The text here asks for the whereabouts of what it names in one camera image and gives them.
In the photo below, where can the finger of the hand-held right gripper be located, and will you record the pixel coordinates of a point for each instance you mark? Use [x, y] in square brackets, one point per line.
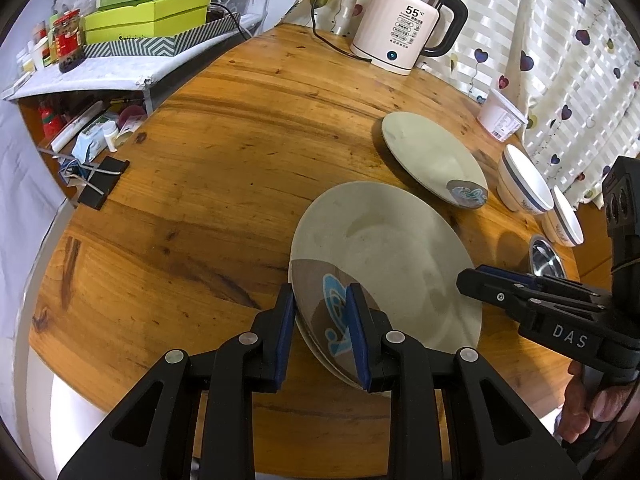
[505, 273]
[490, 290]

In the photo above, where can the white bowl blue stripe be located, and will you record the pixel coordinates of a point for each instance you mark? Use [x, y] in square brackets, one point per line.
[565, 220]
[525, 180]

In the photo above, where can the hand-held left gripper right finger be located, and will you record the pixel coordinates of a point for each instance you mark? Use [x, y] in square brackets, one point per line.
[357, 337]

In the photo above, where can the red label jar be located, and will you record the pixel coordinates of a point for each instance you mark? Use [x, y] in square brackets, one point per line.
[66, 40]

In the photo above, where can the wet wipes packet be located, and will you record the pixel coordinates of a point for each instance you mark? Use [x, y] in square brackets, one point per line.
[90, 142]

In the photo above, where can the small white bottle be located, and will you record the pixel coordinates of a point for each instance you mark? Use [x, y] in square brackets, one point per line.
[110, 136]

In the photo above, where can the black binder clip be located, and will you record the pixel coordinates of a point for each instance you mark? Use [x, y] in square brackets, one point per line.
[102, 182]

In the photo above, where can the cream electric kettle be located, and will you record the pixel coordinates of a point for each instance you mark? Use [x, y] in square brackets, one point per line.
[395, 25]

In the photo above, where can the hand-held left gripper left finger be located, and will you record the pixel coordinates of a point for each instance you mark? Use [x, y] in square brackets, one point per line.
[286, 332]

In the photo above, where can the grey shelf rack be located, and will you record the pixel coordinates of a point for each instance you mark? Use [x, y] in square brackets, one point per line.
[100, 76]

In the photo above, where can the person's right hand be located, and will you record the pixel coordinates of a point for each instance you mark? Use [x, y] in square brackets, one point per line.
[577, 410]

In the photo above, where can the row of small bottles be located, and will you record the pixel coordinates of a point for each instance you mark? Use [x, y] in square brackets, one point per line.
[35, 50]

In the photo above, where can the small steel bowl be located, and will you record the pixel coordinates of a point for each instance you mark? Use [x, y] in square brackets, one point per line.
[545, 256]

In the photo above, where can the lime green box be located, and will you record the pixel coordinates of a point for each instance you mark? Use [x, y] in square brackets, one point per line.
[145, 20]

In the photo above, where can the large cream plate blue pattern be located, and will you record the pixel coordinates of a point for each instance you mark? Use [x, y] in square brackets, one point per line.
[390, 260]

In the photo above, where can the white plastic tub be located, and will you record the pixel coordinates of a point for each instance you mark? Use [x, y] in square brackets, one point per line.
[500, 115]

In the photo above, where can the striped chevron box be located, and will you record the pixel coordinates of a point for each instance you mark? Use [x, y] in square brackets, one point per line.
[150, 46]

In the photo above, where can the heart print striped curtain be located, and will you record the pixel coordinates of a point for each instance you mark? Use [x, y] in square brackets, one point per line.
[550, 35]

